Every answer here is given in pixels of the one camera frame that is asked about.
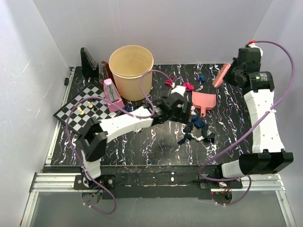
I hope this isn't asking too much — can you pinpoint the pink dustpan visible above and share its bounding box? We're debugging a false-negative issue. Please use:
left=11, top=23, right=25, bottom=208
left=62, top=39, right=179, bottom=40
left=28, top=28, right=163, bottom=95
left=192, top=91, right=216, bottom=118

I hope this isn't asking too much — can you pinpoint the pink hand brush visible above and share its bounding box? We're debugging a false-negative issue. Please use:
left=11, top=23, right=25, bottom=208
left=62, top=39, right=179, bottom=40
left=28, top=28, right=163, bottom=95
left=212, top=63, right=231, bottom=88

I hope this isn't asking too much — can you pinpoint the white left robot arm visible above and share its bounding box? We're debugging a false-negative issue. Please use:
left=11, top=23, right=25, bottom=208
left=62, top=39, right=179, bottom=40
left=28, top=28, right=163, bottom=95
left=78, top=93, right=192, bottom=189

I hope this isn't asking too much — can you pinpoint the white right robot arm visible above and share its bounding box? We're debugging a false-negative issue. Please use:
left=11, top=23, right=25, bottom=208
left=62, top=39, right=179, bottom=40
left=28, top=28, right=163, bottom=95
left=213, top=44, right=294, bottom=188

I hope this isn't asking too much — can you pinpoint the dark navy paper scrap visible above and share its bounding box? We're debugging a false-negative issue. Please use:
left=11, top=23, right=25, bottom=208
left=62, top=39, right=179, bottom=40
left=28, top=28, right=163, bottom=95
left=177, top=124, right=194, bottom=145

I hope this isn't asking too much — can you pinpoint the blue paper scrap centre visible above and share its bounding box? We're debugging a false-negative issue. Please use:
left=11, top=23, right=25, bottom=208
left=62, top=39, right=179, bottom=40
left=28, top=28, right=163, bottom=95
left=191, top=115, right=205, bottom=129

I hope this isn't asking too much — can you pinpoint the blue paper scrap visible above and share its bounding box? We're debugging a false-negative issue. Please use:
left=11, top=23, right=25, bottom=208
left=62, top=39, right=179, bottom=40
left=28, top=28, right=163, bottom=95
left=125, top=106, right=133, bottom=112
left=191, top=115, right=205, bottom=129
left=197, top=75, right=206, bottom=82

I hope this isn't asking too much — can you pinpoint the magenta paper scrap round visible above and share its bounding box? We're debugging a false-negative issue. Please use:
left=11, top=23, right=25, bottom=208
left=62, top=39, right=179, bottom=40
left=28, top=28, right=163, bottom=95
left=183, top=82, right=194, bottom=91

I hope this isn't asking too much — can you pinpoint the magenta paper scrap far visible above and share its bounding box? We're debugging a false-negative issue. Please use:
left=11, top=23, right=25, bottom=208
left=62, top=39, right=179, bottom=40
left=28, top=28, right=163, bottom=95
left=165, top=77, right=174, bottom=87

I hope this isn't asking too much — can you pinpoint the white paper strip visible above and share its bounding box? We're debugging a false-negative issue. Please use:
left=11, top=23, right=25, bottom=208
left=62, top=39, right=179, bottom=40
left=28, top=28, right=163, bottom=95
left=190, top=133, right=208, bottom=141

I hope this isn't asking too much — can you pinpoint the blue paper scrap far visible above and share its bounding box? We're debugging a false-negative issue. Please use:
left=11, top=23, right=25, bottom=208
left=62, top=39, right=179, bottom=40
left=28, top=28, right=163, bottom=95
left=197, top=75, right=206, bottom=82

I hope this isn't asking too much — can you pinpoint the blue paper scrap left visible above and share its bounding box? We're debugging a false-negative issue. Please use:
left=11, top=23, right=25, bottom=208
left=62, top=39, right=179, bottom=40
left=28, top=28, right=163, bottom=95
left=125, top=106, right=133, bottom=112

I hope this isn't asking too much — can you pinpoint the beige plastic bucket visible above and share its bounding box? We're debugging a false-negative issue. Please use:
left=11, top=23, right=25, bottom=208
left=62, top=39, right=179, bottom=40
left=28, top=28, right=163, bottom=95
left=109, top=45, right=154, bottom=101

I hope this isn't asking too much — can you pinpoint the pink metronome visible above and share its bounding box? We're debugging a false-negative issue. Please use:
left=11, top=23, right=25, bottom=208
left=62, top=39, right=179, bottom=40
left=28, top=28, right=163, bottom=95
left=103, top=79, right=125, bottom=112

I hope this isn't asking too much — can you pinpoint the brown metronome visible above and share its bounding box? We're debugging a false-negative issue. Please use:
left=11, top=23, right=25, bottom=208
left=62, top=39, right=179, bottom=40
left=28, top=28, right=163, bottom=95
left=99, top=61, right=112, bottom=83

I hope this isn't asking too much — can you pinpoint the black white chessboard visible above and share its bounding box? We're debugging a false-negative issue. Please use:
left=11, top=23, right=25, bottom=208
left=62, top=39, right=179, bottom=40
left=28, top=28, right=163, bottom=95
left=53, top=84, right=119, bottom=134

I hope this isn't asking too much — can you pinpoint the white chess piece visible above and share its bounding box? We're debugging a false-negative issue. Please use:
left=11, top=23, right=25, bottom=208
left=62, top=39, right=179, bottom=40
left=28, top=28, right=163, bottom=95
left=77, top=107, right=84, bottom=115

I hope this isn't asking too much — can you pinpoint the black metronome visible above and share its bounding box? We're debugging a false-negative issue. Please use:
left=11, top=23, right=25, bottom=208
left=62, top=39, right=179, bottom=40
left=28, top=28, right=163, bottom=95
left=80, top=47, right=99, bottom=78

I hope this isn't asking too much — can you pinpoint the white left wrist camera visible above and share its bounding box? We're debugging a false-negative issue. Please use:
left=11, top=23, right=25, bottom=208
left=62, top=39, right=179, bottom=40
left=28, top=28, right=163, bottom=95
left=170, top=86, right=187, bottom=97

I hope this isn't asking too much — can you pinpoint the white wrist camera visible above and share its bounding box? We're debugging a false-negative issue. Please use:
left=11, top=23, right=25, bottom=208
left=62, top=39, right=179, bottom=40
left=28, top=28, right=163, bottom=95
left=246, top=40, right=264, bottom=56
left=170, top=86, right=187, bottom=97

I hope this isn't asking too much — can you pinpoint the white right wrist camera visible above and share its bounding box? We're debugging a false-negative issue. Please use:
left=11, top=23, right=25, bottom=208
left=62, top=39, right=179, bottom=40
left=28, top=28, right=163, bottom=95
left=246, top=40, right=264, bottom=56

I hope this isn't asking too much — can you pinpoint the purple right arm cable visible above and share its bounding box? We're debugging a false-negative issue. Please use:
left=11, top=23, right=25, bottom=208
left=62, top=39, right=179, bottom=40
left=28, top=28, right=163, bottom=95
left=198, top=40, right=296, bottom=206

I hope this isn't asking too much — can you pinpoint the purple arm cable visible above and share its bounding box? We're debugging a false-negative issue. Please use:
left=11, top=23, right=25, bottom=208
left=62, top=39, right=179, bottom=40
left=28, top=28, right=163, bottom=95
left=198, top=40, right=296, bottom=206
left=65, top=70, right=173, bottom=215

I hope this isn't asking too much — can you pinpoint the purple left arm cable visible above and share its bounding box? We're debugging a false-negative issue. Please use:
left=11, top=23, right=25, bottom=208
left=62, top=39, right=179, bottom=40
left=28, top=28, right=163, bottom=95
left=65, top=70, right=173, bottom=215

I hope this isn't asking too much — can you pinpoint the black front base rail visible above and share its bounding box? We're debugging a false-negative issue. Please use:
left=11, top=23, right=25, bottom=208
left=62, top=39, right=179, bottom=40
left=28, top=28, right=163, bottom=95
left=42, top=164, right=270, bottom=199

